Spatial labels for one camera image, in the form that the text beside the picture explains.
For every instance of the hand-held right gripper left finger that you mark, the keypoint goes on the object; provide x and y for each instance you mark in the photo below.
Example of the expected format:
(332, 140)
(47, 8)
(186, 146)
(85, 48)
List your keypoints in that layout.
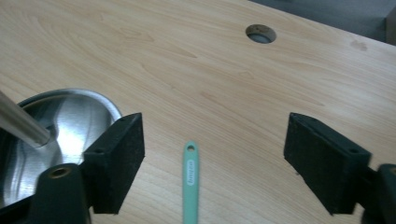
(116, 161)

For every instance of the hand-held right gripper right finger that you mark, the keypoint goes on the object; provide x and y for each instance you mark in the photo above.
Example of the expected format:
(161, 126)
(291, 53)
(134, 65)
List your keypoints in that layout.
(323, 161)

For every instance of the stainless steel bowl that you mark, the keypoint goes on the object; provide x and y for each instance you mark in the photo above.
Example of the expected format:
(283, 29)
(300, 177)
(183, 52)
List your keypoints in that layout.
(59, 137)

